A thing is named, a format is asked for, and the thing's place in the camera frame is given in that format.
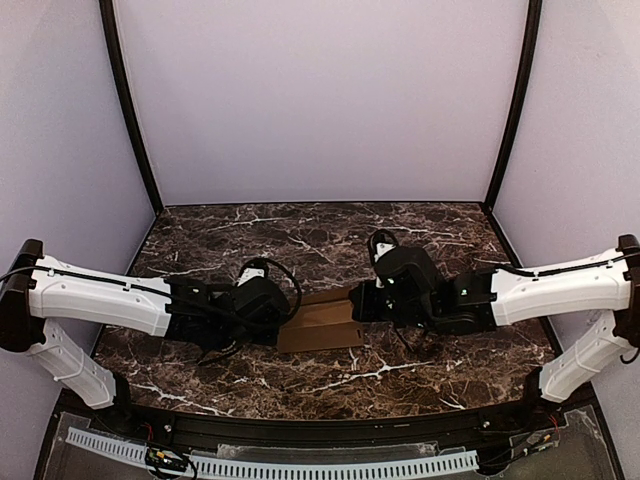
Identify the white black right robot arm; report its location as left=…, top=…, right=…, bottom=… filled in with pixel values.
left=348, top=229, right=639, bottom=404

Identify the right small circuit board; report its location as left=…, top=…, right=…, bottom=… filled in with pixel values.
left=519, top=432, right=560, bottom=457

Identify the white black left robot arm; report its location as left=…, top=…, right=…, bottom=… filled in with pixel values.
left=1, top=239, right=301, bottom=410

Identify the brown cardboard box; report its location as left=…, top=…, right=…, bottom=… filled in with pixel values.
left=277, top=287, right=364, bottom=354

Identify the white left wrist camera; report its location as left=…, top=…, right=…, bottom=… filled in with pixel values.
left=235, top=266, right=268, bottom=287

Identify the black right frame post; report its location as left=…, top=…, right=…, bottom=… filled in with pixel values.
left=483, top=0, right=543, bottom=216

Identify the black left frame post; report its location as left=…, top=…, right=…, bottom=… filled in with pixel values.
left=98, top=0, right=164, bottom=216

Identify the black frame post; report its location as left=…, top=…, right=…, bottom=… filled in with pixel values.
left=98, top=0, right=164, bottom=216
left=483, top=0, right=543, bottom=216

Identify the white slotted cable duct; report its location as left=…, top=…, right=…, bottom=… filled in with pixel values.
left=65, top=426, right=480, bottom=479

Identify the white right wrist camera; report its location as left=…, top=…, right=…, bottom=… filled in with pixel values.
left=373, top=242, right=397, bottom=263

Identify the small green circuit board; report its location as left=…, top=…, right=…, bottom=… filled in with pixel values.
left=144, top=447, right=189, bottom=472

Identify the black front table rail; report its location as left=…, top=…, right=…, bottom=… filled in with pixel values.
left=92, top=402, right=552, bottom=451

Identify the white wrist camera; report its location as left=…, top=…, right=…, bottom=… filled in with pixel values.
left=235, top=266, right=268, bottom=287
left=373, top=242, right=397, bottom=263

